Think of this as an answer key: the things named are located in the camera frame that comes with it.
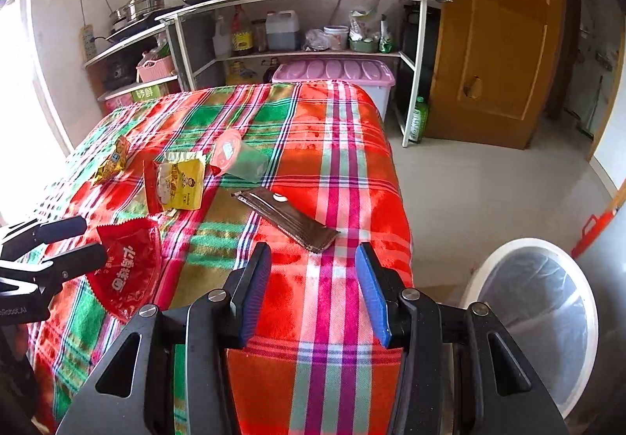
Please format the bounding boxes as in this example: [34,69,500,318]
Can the red snack packet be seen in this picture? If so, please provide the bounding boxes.
[87,215,163,322]

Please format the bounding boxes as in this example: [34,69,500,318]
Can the white stove stand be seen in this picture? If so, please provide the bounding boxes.
[83,21,191,113]

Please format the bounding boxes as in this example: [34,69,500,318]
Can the clear cup with pink lid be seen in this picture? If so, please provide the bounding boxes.
[209,130,271,186]

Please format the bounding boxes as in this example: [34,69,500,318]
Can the crumpled food bags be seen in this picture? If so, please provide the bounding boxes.
[348,7,381,42]

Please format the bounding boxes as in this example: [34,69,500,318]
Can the clear plastic bin liner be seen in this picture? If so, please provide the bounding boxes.
[482,246,588,411]

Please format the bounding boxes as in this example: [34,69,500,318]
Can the dark liquid plastic jug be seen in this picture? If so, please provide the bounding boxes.
[265,10,300,50]

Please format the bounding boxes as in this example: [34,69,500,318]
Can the orange plastic handle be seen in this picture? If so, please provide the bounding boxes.
[572,207,619,260]

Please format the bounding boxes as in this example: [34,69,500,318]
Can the green food packet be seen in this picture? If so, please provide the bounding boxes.
[379,14,396,54]

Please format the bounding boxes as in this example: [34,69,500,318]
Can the black cooktop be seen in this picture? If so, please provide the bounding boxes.
[106,19,167,43]

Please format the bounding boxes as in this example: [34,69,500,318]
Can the steel pot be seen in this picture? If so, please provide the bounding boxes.
[108,0,169,27]

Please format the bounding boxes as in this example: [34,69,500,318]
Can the dark brown wrapper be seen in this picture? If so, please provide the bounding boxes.
[231,188,340,254]

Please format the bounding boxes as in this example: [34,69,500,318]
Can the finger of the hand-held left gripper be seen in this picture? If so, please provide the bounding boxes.
[0,216,88,262]
[0,243,107,291]

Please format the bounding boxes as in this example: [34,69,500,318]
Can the yellow label oil bottle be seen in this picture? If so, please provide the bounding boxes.
[231,5,255,56]

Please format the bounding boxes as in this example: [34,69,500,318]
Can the white power strip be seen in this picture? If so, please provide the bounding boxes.
[79,24,99,61]

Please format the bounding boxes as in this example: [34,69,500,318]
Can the green plastic bottle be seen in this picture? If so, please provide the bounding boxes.
[408,96,430,143]

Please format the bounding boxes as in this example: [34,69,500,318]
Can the storage box with pink lid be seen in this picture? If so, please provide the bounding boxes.
[271,59,396,120]

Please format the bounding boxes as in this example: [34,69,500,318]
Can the green printed carton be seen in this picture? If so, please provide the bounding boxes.
[130,81,171,105]

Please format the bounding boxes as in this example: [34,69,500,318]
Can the clear plastic bag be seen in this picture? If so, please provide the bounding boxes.
[302,29,331,51]

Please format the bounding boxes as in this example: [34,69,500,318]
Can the white shelf rack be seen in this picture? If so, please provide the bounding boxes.
[155,0,453,148]

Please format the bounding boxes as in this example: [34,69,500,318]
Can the white tub with blue lid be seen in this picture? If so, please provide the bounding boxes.
[323,25,350,50]

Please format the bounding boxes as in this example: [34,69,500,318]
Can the white plastic bottle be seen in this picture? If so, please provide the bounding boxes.
[212,15,233,59]

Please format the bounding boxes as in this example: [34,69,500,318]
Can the large yellow snack packet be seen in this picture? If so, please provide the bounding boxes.
[143,151,209,215]

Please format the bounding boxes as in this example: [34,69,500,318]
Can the pink plastic basket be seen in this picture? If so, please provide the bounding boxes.
[136,52,176,83]

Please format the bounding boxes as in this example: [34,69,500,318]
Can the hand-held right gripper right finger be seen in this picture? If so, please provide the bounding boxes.
[354,242,570,435]

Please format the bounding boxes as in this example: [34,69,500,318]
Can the red green plaid tablecloth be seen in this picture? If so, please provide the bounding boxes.
[24,79,416,435]

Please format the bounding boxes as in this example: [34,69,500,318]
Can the small yellow snack packet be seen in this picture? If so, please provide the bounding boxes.
[93,135,130,186]

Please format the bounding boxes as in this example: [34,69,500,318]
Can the wooden door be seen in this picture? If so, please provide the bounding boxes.
[423,0,570,151]

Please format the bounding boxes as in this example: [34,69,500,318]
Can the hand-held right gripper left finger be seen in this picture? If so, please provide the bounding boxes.
[55,242,273,435]

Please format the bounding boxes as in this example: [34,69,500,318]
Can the white round trash bin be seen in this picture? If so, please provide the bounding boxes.
[457,238,600,421]

